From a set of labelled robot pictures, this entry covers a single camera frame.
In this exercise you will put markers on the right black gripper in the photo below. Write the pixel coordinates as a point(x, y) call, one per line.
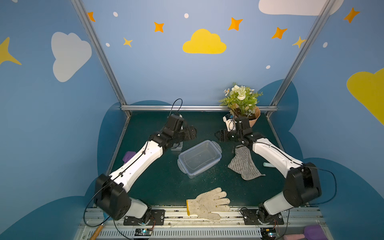
point(223, 135)

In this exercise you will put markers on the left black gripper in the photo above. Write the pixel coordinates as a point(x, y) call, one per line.
point(188, 132)

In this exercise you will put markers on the large clear lunch box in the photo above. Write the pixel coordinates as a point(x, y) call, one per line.
point(199, 158)

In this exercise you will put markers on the small clear lunch box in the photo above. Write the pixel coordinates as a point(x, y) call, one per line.
point(177, 147)

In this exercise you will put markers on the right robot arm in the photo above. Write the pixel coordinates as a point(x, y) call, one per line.
point(302, 180)

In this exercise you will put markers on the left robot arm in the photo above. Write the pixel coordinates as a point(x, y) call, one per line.
point(111, 192)

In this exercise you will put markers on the potted artificial flower plant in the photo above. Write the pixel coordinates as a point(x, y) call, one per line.
point(242, 102)

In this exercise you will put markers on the teal silicone spatula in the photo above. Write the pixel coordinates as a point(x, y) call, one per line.
point(268, 165)

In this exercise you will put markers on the purple silicone spatula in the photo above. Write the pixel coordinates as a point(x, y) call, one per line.
point(128, 155)

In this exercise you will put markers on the white knit work glove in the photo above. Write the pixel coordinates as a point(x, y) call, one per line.
point(206, 205)

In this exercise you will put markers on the left circuit board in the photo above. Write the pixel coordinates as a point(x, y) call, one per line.
point(143, 232)

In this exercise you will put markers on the circuit board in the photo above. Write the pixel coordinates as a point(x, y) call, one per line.
point(269, 234)
point(143, 232)

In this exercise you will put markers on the right circuit board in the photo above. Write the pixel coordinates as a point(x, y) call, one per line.
point(269, 234)

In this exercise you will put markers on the purple pink toy shovel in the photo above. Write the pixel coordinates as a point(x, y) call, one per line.
point(314, 232)

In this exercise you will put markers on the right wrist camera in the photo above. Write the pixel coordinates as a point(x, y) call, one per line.
point(229, 120)

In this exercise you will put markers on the aluminium frame rear bar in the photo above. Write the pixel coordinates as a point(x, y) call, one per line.
point(169, 108)

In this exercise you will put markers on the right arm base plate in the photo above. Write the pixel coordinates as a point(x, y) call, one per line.
point(252, 216)

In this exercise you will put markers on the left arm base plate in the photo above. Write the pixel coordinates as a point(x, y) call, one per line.
point(156, 216)

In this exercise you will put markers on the aluminium front rail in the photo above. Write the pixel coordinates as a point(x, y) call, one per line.
point(179, 226)

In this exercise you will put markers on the blue rake wooden handle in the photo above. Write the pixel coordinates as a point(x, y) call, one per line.
point(97, 232)

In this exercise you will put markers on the aluminium frame left post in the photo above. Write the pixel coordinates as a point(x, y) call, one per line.
point(88, 26)

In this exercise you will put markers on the aluminium frame post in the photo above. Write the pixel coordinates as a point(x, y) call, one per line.
point(304, 50)
point(88, 26)

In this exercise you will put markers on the aluminium frame right post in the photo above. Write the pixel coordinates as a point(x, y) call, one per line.
point(304, 50)

